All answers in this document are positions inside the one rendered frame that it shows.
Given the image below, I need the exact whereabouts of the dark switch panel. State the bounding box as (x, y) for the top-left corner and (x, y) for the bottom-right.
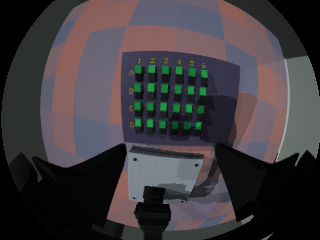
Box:
(120, 51), (240, 147)

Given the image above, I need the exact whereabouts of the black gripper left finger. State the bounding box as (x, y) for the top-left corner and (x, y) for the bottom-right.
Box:
(32, 143), (127, 228)

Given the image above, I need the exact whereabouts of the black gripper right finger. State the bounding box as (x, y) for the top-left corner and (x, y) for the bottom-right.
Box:
(215, 143), (299, 223)

